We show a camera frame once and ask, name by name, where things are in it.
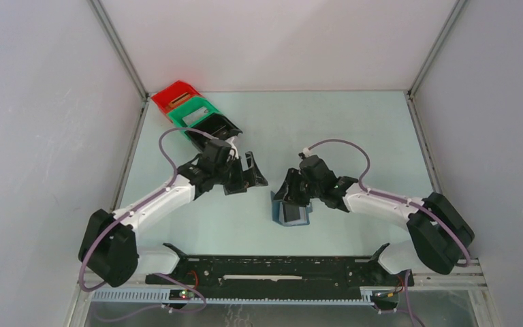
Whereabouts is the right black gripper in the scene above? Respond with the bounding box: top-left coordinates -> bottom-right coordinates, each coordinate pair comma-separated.
272,168 -> 323,208

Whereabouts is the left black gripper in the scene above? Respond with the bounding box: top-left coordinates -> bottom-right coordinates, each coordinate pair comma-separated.
213,152 -> 267,196

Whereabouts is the blue card holder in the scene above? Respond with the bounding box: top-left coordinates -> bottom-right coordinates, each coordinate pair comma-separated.
270,191 -> 313,227

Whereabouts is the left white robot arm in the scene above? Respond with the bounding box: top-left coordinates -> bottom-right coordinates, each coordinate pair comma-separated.
78,139 -> 268,292

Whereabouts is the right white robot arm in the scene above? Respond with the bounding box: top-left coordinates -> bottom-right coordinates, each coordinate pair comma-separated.
271,155 -> 475,285

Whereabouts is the white card in green bin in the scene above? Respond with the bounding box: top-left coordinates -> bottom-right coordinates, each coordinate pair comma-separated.
183,107 -> 209,127

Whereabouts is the orange card in red bin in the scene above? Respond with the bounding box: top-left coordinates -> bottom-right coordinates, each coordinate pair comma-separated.
168,92 -> 193,108

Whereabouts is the black plastic bin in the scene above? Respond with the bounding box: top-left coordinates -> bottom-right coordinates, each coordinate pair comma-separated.
183,113 -> 242,152

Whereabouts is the green plastic bin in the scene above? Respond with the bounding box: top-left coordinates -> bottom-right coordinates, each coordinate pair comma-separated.
166,96 -> 221,129

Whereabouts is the red plastic bin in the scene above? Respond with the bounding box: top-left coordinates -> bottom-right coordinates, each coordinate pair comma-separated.
151,80 -> 202,115

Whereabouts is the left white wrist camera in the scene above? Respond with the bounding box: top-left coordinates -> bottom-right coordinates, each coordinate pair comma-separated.
225,136 -> 240,160

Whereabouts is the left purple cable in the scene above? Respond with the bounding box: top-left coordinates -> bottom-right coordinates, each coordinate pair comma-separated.
78,127 -> 219,293

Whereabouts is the purple cable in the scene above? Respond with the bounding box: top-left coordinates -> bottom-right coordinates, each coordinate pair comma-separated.
78,127 -> 219,293
306,138 -> 472,268

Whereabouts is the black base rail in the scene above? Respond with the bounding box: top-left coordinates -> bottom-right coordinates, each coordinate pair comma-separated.
80,253 -> 488,308

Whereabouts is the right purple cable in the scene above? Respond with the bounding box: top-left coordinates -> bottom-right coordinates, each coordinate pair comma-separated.
306,138 -> 472,268

